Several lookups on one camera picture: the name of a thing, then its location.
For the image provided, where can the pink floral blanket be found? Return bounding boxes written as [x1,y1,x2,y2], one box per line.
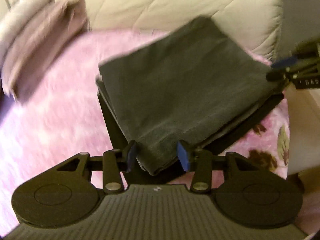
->
[0,29,320,230]

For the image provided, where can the white quilted duvet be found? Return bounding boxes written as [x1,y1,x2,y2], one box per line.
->
[54,0,284,62]

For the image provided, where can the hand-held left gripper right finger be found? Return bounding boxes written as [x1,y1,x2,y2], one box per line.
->
[177,140,260,193]

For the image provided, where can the white furniture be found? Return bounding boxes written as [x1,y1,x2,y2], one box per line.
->
[286,84,320,177]

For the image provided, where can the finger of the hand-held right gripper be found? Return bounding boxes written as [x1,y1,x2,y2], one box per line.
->
[271,56,300,69]
[266,68,292,82]

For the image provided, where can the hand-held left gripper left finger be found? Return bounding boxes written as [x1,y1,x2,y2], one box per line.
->
[57,140,138,194]

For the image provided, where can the dark grey jeans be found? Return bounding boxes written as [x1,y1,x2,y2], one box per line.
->
[96,16,285,184]

